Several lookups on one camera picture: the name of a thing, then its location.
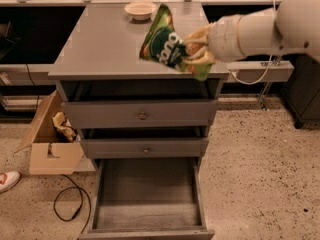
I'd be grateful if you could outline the grey wall ledge rail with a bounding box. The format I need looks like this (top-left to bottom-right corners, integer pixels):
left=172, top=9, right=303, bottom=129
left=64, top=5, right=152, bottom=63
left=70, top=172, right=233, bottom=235
left=0, top=61, right=294, bottom=86

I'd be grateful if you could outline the open cardboard box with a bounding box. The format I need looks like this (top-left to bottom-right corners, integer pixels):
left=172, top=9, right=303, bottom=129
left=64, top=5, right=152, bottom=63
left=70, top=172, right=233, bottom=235
left=17, top=91, right=83, bottom=175

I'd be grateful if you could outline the bottom grey open drawer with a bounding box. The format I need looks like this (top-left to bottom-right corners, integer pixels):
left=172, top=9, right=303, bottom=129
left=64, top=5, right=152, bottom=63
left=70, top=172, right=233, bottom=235
left=79, top=157, right=214, bottom=240

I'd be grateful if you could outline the green rice chip bag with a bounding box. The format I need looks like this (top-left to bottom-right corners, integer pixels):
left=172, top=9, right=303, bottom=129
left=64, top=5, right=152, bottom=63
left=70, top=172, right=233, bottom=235
left=139, top=4, right=215, bottom=81

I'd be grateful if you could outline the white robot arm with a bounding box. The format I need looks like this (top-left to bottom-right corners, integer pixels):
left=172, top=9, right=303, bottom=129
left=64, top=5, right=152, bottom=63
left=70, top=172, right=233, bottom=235
left=185, top=0, right=320, bottom=63

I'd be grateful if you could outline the dark grey side cabinet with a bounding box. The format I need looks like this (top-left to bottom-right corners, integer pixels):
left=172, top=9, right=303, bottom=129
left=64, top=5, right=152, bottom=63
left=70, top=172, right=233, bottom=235
left=282, top=55, right=320, bottom=129

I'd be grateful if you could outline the white and red shoe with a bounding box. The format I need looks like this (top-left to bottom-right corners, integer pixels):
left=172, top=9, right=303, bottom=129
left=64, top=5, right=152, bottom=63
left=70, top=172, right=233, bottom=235
left=0, top=171, right=21, bottom=193

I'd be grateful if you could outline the grey wooden drawer cabinet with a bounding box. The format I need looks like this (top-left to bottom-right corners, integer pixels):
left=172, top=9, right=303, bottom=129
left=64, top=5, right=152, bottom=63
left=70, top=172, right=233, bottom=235
left=48, top=1, right=230, bottom=172

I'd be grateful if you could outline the middle grey drawer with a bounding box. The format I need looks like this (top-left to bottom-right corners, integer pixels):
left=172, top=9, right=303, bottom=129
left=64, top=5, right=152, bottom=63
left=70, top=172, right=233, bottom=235
left=80, top=127, right=208, bottom=159

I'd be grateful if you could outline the top grey drawer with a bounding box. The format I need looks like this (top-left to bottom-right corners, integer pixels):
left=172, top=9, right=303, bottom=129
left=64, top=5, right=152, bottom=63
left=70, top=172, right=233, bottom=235
left=62, top=79, right=217, bottom=129

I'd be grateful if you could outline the crumpled yellow wrapper in box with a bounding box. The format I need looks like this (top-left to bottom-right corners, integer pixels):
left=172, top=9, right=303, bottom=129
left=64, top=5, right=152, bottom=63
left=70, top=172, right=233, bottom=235
left=52, top=112, right=77, bottom=142

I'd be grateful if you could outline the black cable on floor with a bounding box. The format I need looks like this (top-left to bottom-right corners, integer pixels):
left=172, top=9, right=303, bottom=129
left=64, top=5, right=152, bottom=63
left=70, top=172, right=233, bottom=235
left=53, top=173, right=92, bottom=235

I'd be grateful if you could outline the beige bowl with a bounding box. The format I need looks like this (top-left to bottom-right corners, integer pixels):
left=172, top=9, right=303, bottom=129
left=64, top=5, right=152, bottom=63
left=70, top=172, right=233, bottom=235
left=124, top=2, right=157, bottom=21

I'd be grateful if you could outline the metal stand pole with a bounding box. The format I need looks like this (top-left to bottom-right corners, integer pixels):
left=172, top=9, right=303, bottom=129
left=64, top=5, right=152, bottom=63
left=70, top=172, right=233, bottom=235
left=258, top=56, right=282, bottom=111

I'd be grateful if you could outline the white hanging cable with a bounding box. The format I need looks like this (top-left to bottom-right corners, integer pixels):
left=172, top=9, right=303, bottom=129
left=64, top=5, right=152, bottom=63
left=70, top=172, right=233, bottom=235
left=229, top=0, right=284, bottom=86

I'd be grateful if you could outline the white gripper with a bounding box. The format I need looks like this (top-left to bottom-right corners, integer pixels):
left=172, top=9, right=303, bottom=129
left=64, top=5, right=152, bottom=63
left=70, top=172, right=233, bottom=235
left=183, top=14, right=245, bottom=64

